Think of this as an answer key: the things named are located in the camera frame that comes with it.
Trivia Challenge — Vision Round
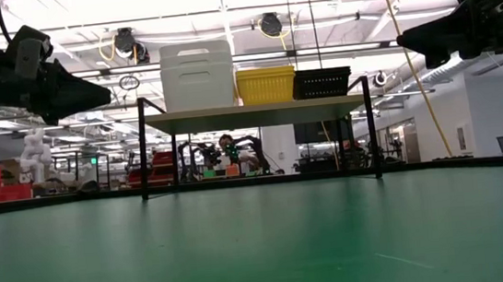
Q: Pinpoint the wooden shelf with black frame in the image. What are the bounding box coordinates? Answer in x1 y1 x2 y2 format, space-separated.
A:
131 74 385 203

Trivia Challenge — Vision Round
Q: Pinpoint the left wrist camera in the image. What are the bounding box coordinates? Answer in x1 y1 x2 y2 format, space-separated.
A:
2 21 57 83

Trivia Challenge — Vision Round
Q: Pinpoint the black hanging cable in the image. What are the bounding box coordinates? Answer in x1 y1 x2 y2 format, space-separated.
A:
305 0 323 70

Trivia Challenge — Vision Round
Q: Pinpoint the white humanoid robot figure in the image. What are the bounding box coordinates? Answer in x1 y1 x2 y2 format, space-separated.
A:
16 126 56 185

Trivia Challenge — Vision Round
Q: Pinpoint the black metal table frame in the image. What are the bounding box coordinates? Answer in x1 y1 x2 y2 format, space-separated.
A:
0 151 503 217

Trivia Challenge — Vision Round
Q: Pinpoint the green table mat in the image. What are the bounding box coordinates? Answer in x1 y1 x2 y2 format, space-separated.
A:
0 160 503 282

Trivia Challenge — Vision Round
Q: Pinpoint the black ceiling cable reel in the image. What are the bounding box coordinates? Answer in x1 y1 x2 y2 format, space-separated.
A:
111 24 151 66
259 10 285 39

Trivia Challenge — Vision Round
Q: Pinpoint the black slotted plastic basket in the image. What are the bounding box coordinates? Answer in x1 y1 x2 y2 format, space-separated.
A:
290 65 356 101

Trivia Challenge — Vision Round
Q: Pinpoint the silver ventilation duct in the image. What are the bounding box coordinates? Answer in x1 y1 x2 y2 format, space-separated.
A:
414 44 503 91

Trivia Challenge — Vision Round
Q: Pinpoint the yellow hanging cable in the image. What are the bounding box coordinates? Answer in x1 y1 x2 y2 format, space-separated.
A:
375 0 456 164

